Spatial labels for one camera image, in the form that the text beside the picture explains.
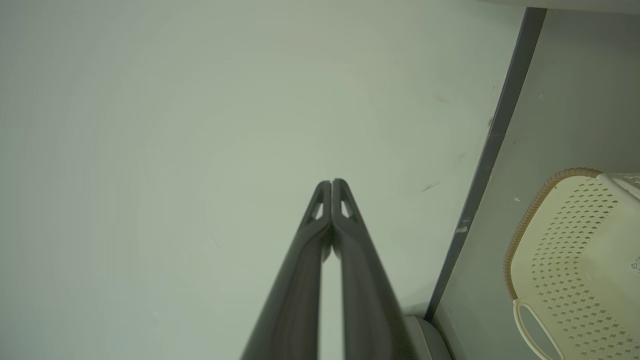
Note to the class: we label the light grey rounded object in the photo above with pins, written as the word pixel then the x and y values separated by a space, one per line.
pixel 430 342

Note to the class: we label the dark grey baseboard strip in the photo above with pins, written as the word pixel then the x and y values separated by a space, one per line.
pixel 496 140

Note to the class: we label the cream plastic laundry basket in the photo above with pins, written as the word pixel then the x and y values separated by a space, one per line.
pixel 575 260

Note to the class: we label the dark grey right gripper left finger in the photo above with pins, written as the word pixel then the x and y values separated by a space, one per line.
pixel 295 300

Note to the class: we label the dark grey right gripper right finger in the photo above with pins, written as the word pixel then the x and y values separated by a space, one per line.
pixel 367 300

